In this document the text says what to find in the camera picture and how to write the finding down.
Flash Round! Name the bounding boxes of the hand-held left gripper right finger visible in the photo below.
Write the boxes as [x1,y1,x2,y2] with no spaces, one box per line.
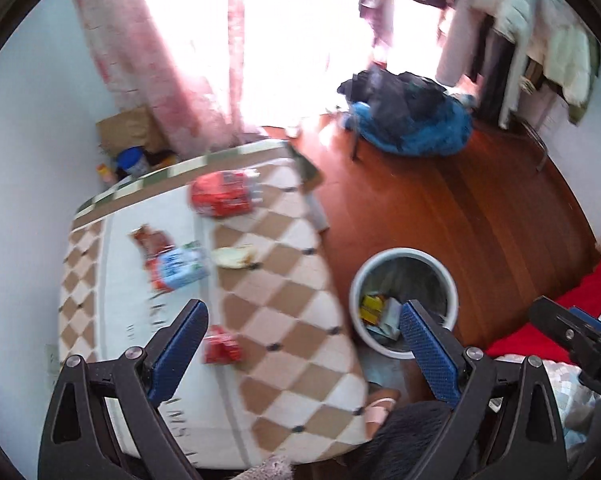
[399,300,570,480]

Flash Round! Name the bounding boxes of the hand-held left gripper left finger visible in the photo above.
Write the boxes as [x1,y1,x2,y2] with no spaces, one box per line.
[38,299,210,480]

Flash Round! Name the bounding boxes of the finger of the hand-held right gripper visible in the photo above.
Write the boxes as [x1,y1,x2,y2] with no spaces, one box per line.
[578,352,601,402]
[528,296,601,361]

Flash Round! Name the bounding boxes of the small red wrapper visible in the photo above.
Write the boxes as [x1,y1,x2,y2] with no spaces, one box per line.
[203,326,243,365]

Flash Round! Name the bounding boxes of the blue and white packet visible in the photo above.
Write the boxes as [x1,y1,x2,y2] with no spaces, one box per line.
[149,241,211,292]

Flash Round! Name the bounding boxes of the white round waste bin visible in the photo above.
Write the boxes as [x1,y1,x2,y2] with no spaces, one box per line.
[349,247,459,360]

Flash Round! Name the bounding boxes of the yellow wrapper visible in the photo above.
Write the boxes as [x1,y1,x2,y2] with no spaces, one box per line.
[211,245,259,271]

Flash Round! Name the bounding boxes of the large red snack bag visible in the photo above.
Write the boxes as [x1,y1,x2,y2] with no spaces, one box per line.
[190,170,262,218]

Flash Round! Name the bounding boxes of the red blanket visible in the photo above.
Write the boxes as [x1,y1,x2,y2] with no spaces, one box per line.
[487,250,601,361]

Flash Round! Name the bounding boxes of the white quilted bedding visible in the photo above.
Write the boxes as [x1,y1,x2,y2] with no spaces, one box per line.
[493,352,601,461]

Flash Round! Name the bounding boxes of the pale paper scrap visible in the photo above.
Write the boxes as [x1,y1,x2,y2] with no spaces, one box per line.
[378,299,406,343]

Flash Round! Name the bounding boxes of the pink slipper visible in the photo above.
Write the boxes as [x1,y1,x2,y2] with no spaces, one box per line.
[363,396,399,423]

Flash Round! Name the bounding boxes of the yellow packet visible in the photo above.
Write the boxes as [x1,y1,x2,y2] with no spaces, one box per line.
[361,294,386,323]

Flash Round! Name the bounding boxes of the person's leg in dark trousers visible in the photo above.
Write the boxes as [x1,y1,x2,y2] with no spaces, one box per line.
[368,401,469,480]

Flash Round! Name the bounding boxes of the brown checkered tablecloth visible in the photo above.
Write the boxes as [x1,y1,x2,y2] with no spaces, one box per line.
[58,140,369,470]

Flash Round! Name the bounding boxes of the grey fuzzy cloth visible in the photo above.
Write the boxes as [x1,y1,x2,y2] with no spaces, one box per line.
[250,452,295,480]

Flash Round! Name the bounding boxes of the blue jar with white label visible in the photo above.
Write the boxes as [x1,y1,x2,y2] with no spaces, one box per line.
[115,146,150,178]

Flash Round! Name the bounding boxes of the blue fuzzy blanket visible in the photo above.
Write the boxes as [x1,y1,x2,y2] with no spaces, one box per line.
[348,95,474,157]

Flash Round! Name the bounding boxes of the brown cardboard box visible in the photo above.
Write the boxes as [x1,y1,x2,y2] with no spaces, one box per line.
[96,106,167,157]

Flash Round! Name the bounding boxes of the dark clothes pile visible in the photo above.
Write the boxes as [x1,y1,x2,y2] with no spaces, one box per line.
[337,66,456,121]

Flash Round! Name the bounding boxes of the pink patterned curtain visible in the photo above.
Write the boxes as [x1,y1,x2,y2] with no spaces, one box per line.
[69,0,261,158]

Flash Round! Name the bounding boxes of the hanging clothes on rack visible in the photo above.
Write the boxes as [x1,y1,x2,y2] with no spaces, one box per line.
[359,0,601,128]

